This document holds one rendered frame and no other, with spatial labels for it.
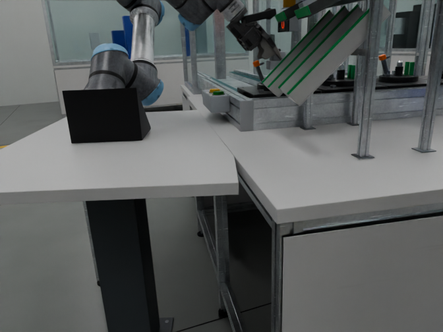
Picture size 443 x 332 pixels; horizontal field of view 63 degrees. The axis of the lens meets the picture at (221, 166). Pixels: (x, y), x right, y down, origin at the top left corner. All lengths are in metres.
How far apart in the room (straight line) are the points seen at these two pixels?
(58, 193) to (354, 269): 0.62
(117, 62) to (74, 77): 4.94
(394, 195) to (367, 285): 0.20
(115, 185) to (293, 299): 0.43
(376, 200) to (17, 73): 8.92
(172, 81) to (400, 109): 5.25
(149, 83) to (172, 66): 5.03
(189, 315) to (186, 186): 1.05
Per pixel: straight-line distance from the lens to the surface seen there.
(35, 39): 9.25
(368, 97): 0.92
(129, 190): 0.79
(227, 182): 0.77
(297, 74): 1.02
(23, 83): 9.32
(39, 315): 1.96
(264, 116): 1.21
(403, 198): 0.76
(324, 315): 0.82
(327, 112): 1.29
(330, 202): 0.68
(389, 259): 0.81
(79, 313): 1.89
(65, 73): 6.20
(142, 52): 1.44
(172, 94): 6.40
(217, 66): 2.39
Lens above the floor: 1.14
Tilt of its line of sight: 19 degrees down
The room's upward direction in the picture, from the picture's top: 2 degrees counter-clockwise
